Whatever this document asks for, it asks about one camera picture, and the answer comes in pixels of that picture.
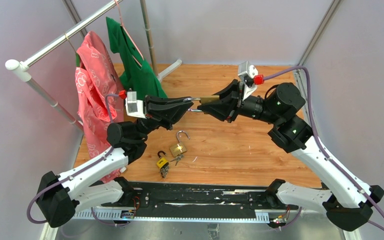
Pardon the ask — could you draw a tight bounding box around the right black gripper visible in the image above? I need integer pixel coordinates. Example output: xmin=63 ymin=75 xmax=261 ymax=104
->
xmin=194 ymin=79 xmax=277 ymax=124

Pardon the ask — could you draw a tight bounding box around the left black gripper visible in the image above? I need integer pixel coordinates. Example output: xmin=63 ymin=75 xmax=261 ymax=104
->
xmin=137 ymin=97 xmax=196 ymax=142

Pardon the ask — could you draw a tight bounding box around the brass padlock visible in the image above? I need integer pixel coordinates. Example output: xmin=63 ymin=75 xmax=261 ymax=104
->
xmin=180 ymin=95 xmax=220 ymax=112
xmin=169 ymin=130 xmax=190 ymax=165

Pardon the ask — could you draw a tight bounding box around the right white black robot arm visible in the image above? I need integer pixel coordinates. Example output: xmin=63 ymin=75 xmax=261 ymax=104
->
xmin=198 ymin=80 xmax=384 ymax=232

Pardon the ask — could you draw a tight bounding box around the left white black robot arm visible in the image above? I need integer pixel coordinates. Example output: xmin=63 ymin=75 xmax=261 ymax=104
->
xmin=26 ymin=91 xmax=194 ymax=228

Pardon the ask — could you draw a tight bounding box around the green garment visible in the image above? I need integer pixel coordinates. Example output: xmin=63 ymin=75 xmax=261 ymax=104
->
xmin=106 ymin=17 xmax=168 ymax=100

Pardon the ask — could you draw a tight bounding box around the yellow black padlock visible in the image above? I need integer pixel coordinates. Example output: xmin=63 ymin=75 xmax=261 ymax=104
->
xmin=156 ymin=150 xmax=170 ymax=179

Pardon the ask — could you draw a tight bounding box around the pink patterned garment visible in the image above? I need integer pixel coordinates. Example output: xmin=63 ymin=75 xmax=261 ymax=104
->
xmin=74 ymin=30 xmax=127 ymax=185

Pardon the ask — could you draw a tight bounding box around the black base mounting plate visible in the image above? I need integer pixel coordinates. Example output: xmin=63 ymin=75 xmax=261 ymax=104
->
xmin=104 ymin=181 xmax=299 ymax=221

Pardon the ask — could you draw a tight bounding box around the pink clothes hanger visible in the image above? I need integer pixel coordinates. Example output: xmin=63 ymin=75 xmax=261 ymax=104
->
xmin=113 ymin=0 xmax=145 ymax=67

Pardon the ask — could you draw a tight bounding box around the white metal clothes rack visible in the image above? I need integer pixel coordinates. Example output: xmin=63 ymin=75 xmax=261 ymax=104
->
xmin=4 ymin=0 xmax=183 ymax=133

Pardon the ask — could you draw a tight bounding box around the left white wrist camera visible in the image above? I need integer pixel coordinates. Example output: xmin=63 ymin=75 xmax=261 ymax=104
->
xmin=125 ymin=91 xmax=146 ymax=119

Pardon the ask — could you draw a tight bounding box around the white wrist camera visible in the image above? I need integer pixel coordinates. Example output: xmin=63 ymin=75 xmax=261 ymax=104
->
xmin=125 ymin=91 xmax=146 ymax=119
xmin=237 ymin=61 xmax=259 ymax=100

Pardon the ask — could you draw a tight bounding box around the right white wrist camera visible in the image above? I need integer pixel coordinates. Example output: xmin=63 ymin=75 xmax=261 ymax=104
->
xmin=237 ymin=61 xmax=259 ymax=100

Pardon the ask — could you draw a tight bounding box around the aluminium frame rail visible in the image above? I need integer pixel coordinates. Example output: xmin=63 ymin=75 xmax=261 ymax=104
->
xmin=292 ymin=0 xmax=344 ymax=147

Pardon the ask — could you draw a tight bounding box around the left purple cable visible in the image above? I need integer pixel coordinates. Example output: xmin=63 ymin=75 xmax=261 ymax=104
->
xmin=26 ymin=90 xmax=128 ymax=228

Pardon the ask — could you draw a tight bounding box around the purple cable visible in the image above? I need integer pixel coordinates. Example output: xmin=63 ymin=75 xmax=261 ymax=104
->
xmin=253 ymin=65 xmax=384 ymax=240
xmin=26 ymin=90 xmax=128 ymax=228

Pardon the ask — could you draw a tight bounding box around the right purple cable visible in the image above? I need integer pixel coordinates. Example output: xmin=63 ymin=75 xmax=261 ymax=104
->
xmin=253 ymin=65 xmax=384 ymax=240

